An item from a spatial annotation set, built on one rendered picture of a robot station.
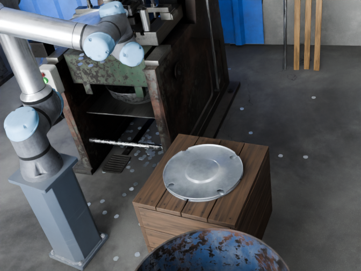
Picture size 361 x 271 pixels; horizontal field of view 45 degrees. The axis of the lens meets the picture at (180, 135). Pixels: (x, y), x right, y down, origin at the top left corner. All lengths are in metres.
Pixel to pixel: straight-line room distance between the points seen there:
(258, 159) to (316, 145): 0.66
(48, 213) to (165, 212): 0.46
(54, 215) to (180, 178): 0.49
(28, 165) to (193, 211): 0.59
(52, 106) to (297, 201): 1.08
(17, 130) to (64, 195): 0.31
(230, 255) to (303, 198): 0.74
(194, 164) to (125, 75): 0.52
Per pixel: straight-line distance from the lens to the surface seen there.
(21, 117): 1.56
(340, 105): 2.52
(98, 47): 1.22
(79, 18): 1.92
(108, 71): 1.91
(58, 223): 1.73
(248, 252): 1.26
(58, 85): 1.98
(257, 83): 2.73
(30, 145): 1.55
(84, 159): 2.26
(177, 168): 1.62
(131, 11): 1.96
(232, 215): 1.43
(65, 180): 1.66
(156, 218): 1.55
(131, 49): 1.36
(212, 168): 1.58
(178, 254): 1.28
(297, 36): 2.77
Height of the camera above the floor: 1.41
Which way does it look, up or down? 36 degrees down
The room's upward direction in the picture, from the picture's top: 12 degrees counter-clockwise
